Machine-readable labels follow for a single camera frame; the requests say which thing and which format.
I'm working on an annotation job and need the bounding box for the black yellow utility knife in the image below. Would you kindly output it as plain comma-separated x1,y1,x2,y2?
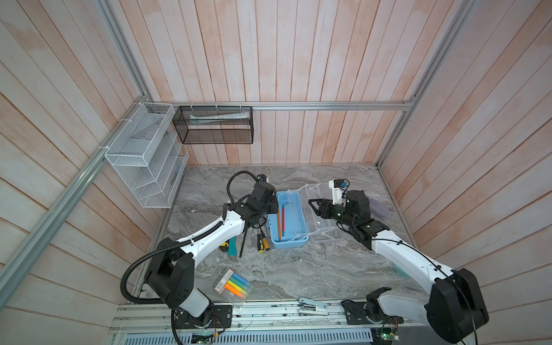
219,241,230,254

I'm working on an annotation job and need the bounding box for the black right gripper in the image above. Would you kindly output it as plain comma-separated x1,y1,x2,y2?
308,198,355,229

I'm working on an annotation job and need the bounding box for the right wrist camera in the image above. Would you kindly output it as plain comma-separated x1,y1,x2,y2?
329,179,350,206

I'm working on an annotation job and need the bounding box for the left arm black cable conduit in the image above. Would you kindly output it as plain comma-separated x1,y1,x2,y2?
119,170,260,345

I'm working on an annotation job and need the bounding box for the black mesh wall basket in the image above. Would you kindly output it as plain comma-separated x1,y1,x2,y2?
172,105,254,145

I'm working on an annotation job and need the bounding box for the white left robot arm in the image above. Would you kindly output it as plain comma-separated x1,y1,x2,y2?
145,181,278,321

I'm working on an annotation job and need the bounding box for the light blue tool box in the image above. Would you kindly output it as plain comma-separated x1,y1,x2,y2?
267,191,309,250

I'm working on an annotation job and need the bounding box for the black hex key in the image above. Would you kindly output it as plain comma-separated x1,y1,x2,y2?
239,227,249,258

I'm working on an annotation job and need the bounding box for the lilac fabric glasses case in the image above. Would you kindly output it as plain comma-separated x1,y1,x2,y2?
369,199,390,218

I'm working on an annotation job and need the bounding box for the teal alarm clock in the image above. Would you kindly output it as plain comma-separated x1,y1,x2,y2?
393,265,410,278

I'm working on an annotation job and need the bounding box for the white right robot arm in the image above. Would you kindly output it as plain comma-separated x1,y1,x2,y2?
308,191,490,344

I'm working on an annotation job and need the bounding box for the highlighter pack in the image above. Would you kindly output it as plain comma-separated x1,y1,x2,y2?
212,267,252,303

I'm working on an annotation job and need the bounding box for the white wire mesh shelf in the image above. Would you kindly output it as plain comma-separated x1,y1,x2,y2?
105,103,189,208

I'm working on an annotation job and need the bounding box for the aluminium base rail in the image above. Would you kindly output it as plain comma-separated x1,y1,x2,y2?
109,296,467,335

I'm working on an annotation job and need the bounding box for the teal handled tool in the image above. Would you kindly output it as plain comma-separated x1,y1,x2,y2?
228,237,237,261

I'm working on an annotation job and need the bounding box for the white stapler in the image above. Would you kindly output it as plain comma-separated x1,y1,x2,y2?
298,298,329,316

